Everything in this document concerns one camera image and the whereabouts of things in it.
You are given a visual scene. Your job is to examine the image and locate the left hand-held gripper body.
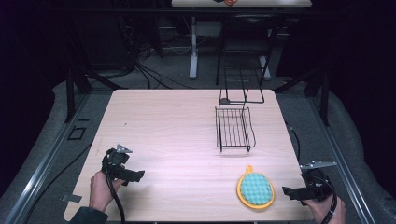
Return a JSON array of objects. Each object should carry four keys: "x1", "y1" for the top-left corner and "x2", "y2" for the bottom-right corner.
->
[{"x1": 101, "y1": 143, "x2": 134, "y2": 181}]

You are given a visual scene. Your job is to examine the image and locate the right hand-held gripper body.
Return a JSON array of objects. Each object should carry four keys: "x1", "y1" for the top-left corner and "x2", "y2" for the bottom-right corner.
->
[{"x1": 299, "y1": 160, "x2": 338, "y2": 202}]

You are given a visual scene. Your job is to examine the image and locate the person's right hand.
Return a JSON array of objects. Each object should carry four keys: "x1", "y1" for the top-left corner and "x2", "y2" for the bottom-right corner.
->
[{"x1": 302, "y1": 195, "x2": 347, "y2": 224}]

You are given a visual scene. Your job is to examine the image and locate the person's left hand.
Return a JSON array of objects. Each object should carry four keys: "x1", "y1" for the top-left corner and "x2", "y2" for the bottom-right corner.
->
[{"x1": 89, "y1": 170, "x2": 126, "y2": 213}]

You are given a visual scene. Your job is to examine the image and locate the black tape square on floor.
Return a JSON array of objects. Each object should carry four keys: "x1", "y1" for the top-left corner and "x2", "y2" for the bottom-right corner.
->
[{"x1": 67, "y1": 126, "x2": 88, "y2": 141}]

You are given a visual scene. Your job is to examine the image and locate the grey tape piece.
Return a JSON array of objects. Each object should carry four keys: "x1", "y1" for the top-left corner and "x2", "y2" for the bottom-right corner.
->
[{"x1": 60, "y1": 193, "x2": 83, "y2": 203}]

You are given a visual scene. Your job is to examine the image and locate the black metal stand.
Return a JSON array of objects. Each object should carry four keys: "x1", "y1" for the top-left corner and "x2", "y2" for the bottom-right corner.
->
[
  {"x1": 64, "y1": 31, "x2": 129, "y2": 124},
  {"x1": 273, "y1": 66, "x2": 332, "y2": 127}
]

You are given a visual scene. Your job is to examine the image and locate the white table with metal legs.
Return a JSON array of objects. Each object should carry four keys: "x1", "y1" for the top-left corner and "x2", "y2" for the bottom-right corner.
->
[{"x1": 171, "y1": 0, "x2": 313, "y2": 80}]

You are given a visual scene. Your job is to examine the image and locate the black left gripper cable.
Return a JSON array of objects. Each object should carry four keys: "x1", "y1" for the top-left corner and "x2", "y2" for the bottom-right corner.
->
[{"x1": 104, "y1": 161, "x2": 127, "y2": 224}]

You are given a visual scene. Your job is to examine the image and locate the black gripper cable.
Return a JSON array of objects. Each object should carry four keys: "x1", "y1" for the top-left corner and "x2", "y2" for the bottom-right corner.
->
[
  {"x1": 104, "y1": 161, "x2": 127, "y2": 224},
  {"x1": 311, "y1": 175, "x2": 339, "y2": 224}
]

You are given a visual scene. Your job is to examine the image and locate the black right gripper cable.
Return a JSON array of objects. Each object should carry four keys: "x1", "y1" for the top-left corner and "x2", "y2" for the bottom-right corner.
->
[{"x1": 311, "y1": 175, "x2": 339, "y2": 224}]

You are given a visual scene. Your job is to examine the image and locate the aluminium floor rail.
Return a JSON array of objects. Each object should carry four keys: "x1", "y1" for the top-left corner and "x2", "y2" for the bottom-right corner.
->
[
  {"x1": 306, "y1": 96, "x2": 377, "y2": 224},
  {"x1": 3, "y1": 92, "x2": 92, "y2": 224}
]

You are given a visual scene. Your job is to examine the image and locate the black cable beside table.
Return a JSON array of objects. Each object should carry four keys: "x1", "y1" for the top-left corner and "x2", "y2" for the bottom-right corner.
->
[{"x1": 283, "y1": 120, "x2": 302, "y2": 163}]

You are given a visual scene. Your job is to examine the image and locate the black cable on floor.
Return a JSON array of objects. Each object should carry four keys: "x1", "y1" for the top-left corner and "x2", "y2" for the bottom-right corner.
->
[{"x1": 29, "y1": 141, "x2": 94, "y2": 218}]

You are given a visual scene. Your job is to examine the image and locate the black wire rack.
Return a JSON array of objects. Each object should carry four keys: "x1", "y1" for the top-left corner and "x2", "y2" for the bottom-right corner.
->
[{"x1": 214, "y1": 65, "x2": 266, "y2": 154}]

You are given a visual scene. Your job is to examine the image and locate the bundle of black floor cables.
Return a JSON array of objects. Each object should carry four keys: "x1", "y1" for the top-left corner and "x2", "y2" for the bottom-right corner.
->
[{"x1": 115, "y1": 15, "x2": 197, "y2": 91}]

